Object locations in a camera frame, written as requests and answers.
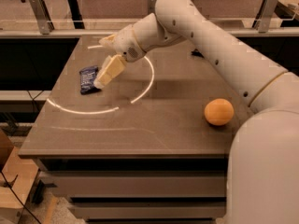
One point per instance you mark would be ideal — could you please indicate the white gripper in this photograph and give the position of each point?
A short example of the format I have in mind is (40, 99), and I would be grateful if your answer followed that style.
(127, 44)

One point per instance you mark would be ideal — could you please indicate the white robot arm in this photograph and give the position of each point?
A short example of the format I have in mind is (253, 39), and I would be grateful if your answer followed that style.
(263, 168)

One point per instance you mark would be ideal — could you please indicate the blue rxbar wrapper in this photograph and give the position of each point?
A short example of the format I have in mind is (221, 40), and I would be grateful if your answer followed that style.
(87, 78)

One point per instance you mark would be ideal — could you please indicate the black table leg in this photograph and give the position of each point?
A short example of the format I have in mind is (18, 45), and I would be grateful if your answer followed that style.
(75, 14)

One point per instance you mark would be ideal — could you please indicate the black snack bar wrapper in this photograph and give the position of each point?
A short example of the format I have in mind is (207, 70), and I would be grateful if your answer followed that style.
(197, 53)

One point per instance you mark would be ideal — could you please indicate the orange ball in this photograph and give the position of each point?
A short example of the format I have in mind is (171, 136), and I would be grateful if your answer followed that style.
(219, 112)

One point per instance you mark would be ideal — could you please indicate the grey drawer cabinet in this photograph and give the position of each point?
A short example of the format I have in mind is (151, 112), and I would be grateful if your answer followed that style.
(133, 191)

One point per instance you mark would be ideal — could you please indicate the cardboard box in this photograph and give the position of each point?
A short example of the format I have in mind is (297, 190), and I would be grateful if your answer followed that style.
(16, 180)

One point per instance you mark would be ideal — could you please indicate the middle metal rail bracket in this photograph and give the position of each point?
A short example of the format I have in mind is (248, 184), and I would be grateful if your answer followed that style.
(151, 6)

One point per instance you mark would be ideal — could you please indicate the metal rail bracket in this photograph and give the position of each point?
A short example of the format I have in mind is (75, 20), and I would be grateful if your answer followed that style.
(151, 6)
(263, 23)
(44, 22)

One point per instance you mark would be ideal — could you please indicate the left metal rail bracket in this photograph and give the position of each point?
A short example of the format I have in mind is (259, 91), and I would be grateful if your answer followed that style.
(44, 22)

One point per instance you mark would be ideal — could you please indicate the right metal rail bracket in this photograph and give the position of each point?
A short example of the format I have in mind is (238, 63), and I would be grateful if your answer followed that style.
(263, 23)

